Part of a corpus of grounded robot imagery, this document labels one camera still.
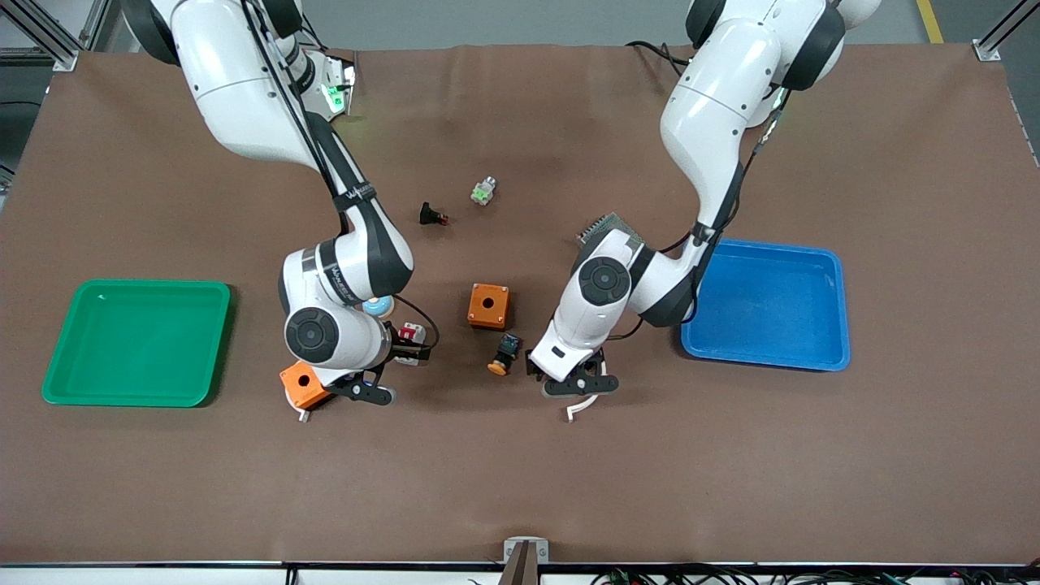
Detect white red circuit breaker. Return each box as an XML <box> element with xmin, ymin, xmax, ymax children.
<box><xmin>396</xmin><ymin>322</ymin><xmax>429</xmax><ymax>367</ymax></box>

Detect orange mushroom push button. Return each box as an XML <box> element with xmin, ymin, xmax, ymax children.
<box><xmin>487</xmin><ymin>333</ymin><xmax>522</xmax><ymax>377</ymax></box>

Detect orange button box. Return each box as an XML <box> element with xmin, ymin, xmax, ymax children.
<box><xmin>467</xmin><ymin>283</ymin><xmax>512</xmax><ymax>331</ymax></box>
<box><xmin>279</xmin><ymin>362</ymin><xmax>333</xmax><ymax>410</ymax></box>

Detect metal mesh power supply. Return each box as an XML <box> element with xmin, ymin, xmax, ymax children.
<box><xmin>575</xmin><ymin>212</ymin><xmax>647</xmax><ymax>246</ymax></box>

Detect blue plastic tray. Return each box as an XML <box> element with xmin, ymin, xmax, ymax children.
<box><xmin>680</xmin><ymin>236</ymin><xmax>852</xmax><ymax>373</ymax></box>

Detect green plastic tray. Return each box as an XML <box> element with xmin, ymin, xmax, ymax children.
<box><xmin>41</xmin><ymin>279</ymin><xmax>232</xmax><ymax>408</ymax></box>

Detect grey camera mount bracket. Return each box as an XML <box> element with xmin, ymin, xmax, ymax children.
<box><xmin>496</xmin><ymin>536</ymin><xmax>550</xmax><ymax>585</ymax></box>

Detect black base power cable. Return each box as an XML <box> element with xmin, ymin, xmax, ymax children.
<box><xmin>625</xmin><ymin>40</ymin><xmax>693</xmax><ymax>79</ymax></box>

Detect aluminium frame profile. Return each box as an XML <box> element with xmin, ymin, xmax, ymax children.
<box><xmin>0</xmin><ymin>0</ymin><xmax>112</xmax><ymax>72</ymax></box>
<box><xmin>972</xmin><ymin>0</ymin><xmax>1040</xmax><ymax>63</ymax></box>

